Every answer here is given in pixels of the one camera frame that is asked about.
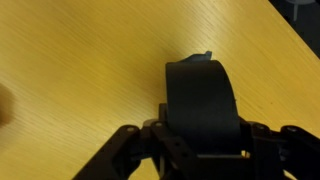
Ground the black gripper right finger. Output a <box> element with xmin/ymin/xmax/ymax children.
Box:
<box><xmin>238</xmin><ymin>116</ymin><xmax>320</xmax><ymax>180</ymax></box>

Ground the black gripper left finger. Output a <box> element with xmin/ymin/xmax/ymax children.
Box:
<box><xmin>71</xmin><ymin>103</ymin><xmax>198</xmax><ymax>180</ymax></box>

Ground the black tape roll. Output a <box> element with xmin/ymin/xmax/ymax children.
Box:
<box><xmin>164</xmin><ymin>50</ymin><xmax>242</xmax><ymax>156</ymax></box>

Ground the grey metal stand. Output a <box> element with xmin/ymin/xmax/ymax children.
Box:
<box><xmin>284</xmin><ymin>0</ymin><xmax>316</xmax><ymax>21</ymax></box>

